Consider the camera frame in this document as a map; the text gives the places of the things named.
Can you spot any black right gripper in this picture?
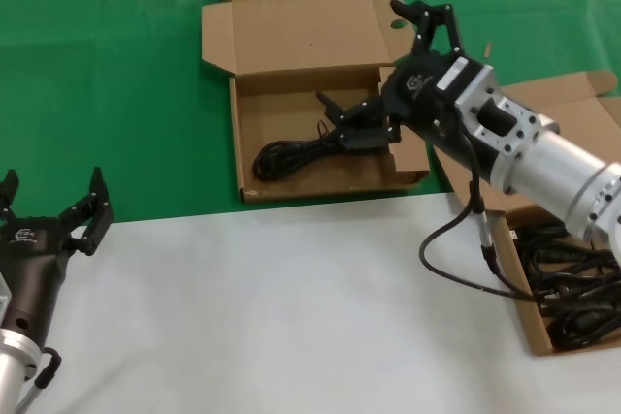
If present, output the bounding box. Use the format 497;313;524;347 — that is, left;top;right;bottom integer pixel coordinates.
315;0;487;169

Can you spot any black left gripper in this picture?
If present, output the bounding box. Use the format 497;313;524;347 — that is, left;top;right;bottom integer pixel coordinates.
0;166;115;340

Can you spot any black power cable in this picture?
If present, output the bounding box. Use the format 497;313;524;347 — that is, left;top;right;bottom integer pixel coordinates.
513;222;621;285
536;282;621;350
251;120;351;184

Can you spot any empty open cardboard box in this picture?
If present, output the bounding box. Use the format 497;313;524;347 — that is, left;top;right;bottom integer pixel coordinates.
200;0;432;203

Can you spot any green tablecloth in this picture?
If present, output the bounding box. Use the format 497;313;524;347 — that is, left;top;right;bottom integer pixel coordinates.
0;0;621;229

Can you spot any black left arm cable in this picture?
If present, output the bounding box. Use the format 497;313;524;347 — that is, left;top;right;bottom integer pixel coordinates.
16;345;63;414

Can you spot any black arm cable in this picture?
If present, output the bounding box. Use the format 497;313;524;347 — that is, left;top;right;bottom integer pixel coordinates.
16;345;63;414
418;132;550;302

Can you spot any cardboard box holding cables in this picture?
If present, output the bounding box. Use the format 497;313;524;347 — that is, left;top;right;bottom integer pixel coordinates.
427;69;621;357

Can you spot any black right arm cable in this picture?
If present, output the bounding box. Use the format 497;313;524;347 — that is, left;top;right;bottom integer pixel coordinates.
418;132;550;302

